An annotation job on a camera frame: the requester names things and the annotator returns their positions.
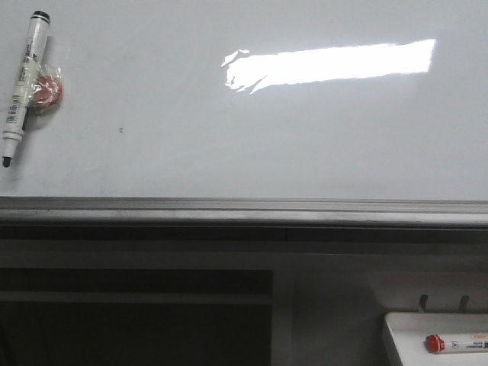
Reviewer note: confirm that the white black-tipped whiteboard marker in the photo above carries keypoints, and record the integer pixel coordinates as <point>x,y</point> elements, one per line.
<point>28,74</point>

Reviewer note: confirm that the white whiteboard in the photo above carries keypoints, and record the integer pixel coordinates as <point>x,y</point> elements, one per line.
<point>259,112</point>

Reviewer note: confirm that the red-capped whiteboard marker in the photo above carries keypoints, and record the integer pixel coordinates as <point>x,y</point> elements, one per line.
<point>456,343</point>

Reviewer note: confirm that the red round magnet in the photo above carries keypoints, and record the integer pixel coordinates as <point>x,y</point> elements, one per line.
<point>48,89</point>

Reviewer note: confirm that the white marker tray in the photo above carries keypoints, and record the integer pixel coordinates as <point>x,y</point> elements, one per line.
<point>404,335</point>

